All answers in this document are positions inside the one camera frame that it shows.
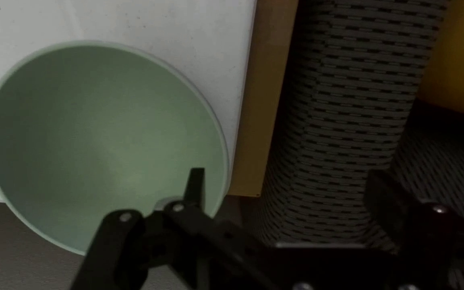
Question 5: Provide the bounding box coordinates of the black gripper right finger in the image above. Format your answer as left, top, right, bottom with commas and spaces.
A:
364, 170, 464, 290

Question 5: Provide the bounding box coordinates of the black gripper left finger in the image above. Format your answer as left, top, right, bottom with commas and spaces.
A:
70, 168, 275, 290

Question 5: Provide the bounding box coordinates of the light green bowl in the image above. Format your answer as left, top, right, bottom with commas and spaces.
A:
0, 42, 230, 255

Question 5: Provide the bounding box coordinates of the dark grey sofa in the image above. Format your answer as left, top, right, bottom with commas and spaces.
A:
238, 0, 464, 250

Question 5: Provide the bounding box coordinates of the yellow cushion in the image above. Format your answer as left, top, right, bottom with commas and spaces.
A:
418, 0, 464, 113

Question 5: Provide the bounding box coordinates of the wooden side table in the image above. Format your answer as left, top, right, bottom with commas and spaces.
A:
228, 0, 299, 197

